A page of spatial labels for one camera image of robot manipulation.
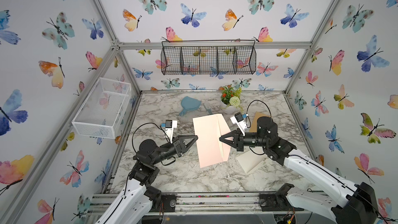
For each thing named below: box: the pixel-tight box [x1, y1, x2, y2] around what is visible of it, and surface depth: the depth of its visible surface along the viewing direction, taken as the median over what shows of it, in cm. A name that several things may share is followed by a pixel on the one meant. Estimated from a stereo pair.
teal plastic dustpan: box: [178, 95, 202, 117], surface depth 117 cm
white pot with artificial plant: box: [220, 83, 244, 115], surface depth 100 cm
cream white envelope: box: [235, 145, 268, 175], surface depth 87 cm
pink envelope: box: [192, 113, 232, 169], surface depth 67 cm
